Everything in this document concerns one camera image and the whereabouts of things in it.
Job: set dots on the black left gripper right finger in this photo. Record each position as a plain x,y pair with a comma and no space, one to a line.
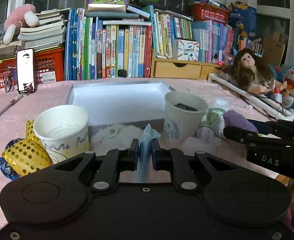
175,162

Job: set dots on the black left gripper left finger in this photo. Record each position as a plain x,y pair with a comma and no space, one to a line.
113,163

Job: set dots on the light blue cloth piece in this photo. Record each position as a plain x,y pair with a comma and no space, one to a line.
145,151

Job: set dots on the lilac fuzzy cloth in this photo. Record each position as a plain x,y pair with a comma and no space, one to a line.
234,119

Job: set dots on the green checked baby cloth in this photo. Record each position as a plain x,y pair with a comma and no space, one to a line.
213,120

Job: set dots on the gold sequin fabric bow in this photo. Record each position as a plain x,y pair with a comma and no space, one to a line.
28,155

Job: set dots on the blue sparkly scrunchie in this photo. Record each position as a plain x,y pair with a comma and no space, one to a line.
5,168

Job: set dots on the paper cup with drawing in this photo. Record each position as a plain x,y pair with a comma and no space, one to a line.
183,113

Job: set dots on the white shallow box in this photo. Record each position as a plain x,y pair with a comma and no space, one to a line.
120,102

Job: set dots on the scribbled white paper cup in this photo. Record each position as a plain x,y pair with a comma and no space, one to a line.
63,131

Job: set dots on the brown haired doll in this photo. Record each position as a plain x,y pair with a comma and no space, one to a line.
252,74

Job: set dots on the wooden drawer organizer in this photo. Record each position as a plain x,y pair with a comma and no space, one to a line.
178,69

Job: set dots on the white patterned box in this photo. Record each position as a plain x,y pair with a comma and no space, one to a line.
185,50

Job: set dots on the row of upright books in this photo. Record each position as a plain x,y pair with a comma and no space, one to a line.
101,45

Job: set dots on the red plastic crate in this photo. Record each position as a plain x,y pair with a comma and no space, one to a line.
48,66

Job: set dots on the right row of books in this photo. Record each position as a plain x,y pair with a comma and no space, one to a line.
217,40

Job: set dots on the miniature bicycle model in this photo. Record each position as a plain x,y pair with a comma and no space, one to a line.
9,79

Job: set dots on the smartphone on stand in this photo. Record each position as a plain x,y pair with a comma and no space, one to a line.
25,71

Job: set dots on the stack of grey books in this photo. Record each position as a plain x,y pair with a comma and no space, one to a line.
50,31

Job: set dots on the red basket on books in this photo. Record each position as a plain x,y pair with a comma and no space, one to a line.
208,12

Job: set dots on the pink plush toy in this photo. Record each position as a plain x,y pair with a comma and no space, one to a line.
23,16

